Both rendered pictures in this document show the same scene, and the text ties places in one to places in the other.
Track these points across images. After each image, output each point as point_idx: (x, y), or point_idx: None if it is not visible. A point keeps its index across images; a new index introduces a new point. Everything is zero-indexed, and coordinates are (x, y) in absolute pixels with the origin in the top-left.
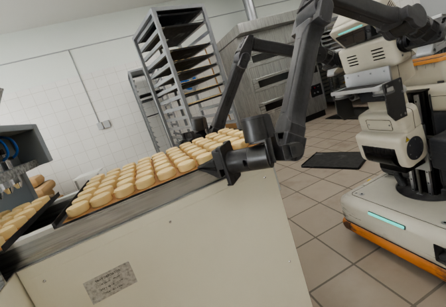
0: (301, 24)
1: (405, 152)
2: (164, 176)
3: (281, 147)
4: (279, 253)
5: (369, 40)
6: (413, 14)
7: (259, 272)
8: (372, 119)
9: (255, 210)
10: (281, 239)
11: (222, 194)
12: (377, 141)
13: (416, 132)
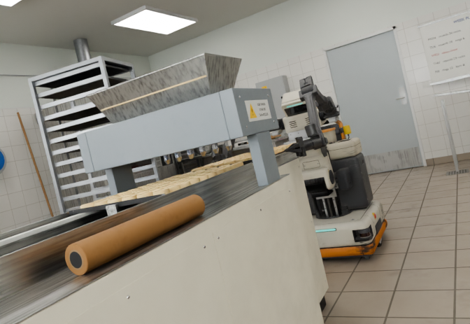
0: (307, 93)
1: (329, 178)
2: (275, 151)
3: (323, 138)
4: (308, 214)
5: (303, 113)
6: (331, 100)
7: (304, 222)
8: (307, 161)
9: (298, 184)
10: (307, 205)
11: (289, 169)
12: (313, 174)
13: (330, 167)
